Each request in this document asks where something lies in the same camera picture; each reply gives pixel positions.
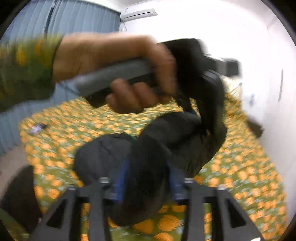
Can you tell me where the white air conditioner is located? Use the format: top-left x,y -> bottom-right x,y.
120,9 -> 158,20

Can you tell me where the person's left forearm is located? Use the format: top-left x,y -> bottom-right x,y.
0,35 -> 63,112

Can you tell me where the dark nightstand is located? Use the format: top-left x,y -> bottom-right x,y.
247,119 -> 264,138

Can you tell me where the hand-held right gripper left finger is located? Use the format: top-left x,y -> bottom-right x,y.
29,160 -> 130,241

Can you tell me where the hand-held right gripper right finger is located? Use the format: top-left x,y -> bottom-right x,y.
168,162 -> 265,241

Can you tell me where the orange floral blanket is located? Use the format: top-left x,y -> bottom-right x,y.
18,91 -> 288,241

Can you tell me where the person's left hand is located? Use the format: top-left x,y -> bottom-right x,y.
53,32 -> 178,114

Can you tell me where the blue-grey curtain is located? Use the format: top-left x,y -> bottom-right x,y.
0,0 -> 122,154

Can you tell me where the small dark purple-printed object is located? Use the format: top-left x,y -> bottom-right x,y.
29,123 -> 48,136

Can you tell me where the black puffer jacket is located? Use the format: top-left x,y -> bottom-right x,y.
73,38 -> 228,226

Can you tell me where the cream pillow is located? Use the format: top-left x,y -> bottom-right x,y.
223,76 -> 242,98

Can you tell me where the dark furniture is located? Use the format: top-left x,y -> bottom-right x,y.
0,164 -> 43,233

